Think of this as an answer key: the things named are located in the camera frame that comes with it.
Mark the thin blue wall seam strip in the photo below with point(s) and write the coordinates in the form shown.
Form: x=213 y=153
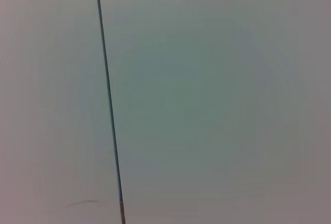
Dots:
x=107 y=79

